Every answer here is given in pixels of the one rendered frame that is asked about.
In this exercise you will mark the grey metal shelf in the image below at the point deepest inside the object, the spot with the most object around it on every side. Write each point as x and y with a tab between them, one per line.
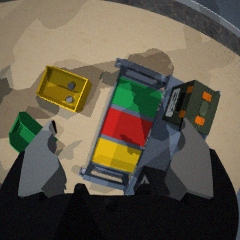
128	127

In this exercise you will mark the yellow bin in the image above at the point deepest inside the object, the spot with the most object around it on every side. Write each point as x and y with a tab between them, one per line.
54	85

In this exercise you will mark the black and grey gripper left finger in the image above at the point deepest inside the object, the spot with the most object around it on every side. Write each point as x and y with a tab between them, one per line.
36	175

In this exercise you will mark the grey steel disc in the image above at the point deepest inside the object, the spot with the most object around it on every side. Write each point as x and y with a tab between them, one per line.
71	86

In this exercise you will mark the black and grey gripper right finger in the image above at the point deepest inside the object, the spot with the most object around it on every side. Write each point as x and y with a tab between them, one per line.
197	177

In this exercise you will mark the green bin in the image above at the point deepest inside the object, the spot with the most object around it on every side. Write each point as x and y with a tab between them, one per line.
23	131

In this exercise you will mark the grey metal disc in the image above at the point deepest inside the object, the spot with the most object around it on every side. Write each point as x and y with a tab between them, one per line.
69	99

